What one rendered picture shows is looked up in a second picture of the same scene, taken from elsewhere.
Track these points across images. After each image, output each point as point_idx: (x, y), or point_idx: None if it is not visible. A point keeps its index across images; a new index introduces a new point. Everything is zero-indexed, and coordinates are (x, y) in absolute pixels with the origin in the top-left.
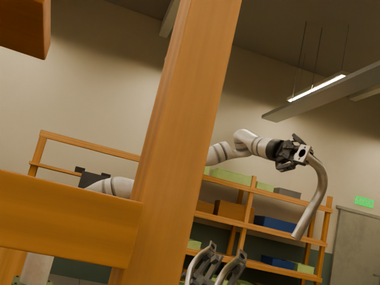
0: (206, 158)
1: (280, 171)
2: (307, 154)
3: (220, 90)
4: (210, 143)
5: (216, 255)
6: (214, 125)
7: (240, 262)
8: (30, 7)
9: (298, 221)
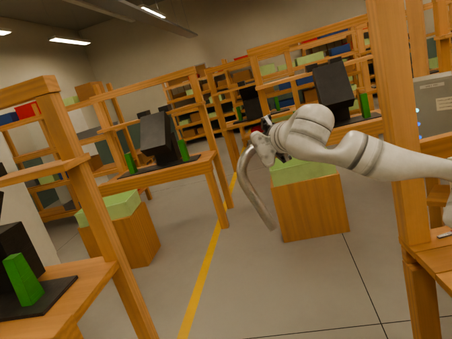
0: (383, 129)
1: (285, 162)
2: None
3: (379, 100)
4: (383, 123)
5: None
6: (381, 116)
7: None
8: None
9: (268, 212)
